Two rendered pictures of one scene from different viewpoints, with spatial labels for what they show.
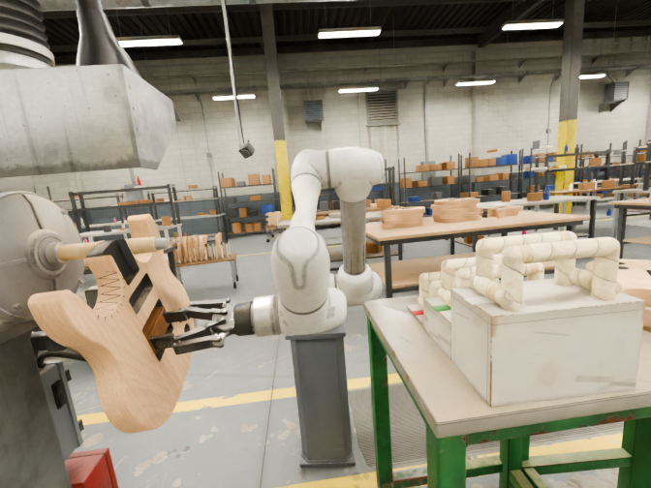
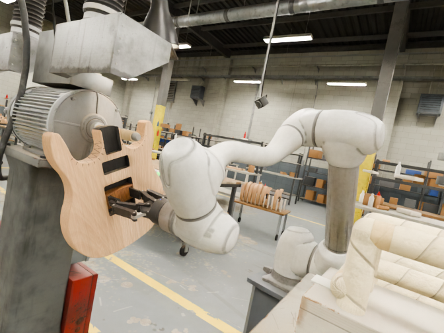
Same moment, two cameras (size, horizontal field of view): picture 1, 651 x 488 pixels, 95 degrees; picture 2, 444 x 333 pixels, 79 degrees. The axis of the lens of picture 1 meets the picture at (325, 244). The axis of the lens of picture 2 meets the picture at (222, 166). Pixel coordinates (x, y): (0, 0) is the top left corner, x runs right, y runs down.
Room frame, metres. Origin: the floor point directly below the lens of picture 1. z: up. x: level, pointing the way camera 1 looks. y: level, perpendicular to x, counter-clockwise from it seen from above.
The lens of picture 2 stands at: (0.13, -0.36, 1.25)
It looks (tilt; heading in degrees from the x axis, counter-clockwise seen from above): 3 degrees down; 37
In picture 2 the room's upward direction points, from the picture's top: 11 degrees clockwise
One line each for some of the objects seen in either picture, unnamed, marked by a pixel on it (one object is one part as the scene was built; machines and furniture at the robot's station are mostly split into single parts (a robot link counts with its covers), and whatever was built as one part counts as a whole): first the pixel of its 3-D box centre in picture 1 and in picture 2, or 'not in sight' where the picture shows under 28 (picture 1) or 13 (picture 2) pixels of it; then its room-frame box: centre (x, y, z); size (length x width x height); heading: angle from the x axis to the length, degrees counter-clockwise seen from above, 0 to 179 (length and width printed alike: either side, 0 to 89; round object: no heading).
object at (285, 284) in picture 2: not in sight; (283, 275); (1.38, 0.09, 0.73); 0.22 x 0.18 x 0.06; 87
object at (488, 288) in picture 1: (491, 289); (349, 277); (0.53, -0.30, 1.12); 0.11 x 0.03 x 0.03; 3
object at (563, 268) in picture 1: (565, 261); not in sight; (0.58, -0.48, 1.15); 0.03 x 0.03 x 0.09
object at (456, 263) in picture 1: (480, 262); (427, 272); (0.74, -0.39, 1.12); 0.20 x 0.03 x 0.03; 92
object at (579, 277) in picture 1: (588, 280); not in sight; (0.54, -0.49, 1.12); 0.11 x 0.03 x 0.03; 3
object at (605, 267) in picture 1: (604, 272); not in sight; (0.50, -0.48, 1.15); 0.03 x 0.03 x 0.09
